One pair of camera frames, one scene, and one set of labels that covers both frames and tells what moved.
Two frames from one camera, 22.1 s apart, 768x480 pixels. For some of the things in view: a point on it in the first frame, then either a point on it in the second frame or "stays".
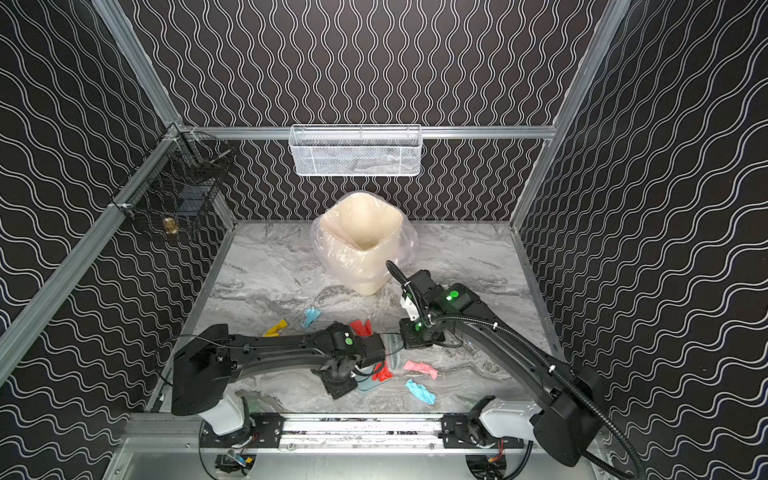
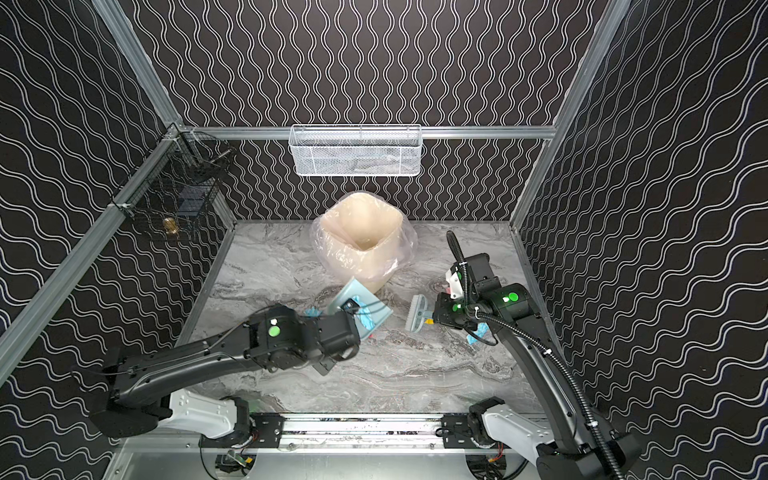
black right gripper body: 414,330 -> 471,267
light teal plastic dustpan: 394,349 -> 376,308
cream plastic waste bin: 360,236 stays
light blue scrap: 420,391 -> 363,313
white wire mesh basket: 356,149 stays
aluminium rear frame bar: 367,132 stays
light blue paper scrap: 311,315 stays
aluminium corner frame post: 138,62 stays
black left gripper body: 336,380 -> 349,333
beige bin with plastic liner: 357,236 stays
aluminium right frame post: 610,20 stays
